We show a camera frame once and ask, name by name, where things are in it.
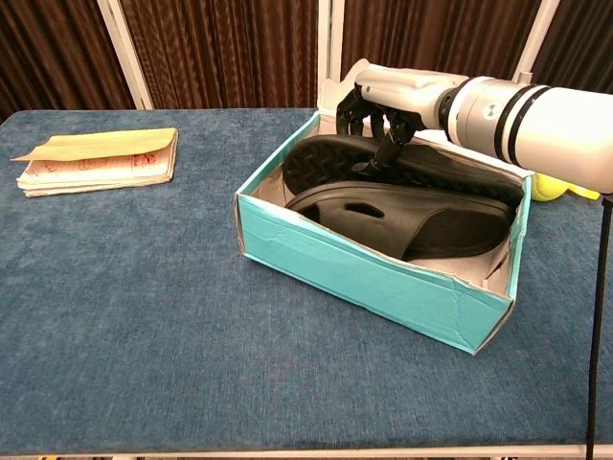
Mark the black slipper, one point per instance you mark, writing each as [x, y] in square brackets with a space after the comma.
[455, 230]
[330, 160]

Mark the blue velvet tablecloth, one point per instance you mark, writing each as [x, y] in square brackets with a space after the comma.
[143, 287]

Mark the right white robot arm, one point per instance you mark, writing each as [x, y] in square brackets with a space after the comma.
[551, 129]

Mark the yellow tennis ball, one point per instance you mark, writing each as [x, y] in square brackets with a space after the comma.
[548, 189]

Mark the brown curtain partition panel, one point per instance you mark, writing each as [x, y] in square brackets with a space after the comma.
[230, 48]
[48, 38]
[421, 33]
[584, 38]

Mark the light blue shoe box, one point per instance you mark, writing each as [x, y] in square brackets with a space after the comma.
[383, 282]

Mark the brown cover notebook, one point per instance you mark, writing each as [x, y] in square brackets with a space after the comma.
[96, 167]

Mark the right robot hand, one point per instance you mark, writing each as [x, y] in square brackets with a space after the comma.
[407, 98]

